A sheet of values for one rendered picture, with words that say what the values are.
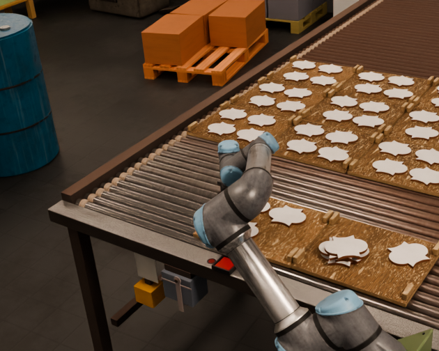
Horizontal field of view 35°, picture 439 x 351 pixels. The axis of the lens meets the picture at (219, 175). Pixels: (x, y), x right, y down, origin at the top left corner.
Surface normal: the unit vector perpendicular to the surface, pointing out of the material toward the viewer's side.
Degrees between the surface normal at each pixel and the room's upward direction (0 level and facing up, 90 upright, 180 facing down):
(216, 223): 65
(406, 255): 0
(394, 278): 0
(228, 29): 90
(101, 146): 0
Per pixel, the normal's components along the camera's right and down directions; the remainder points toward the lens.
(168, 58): -0.36, 0.48
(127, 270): -0.07, -0.86
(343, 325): -0.24, 0.15
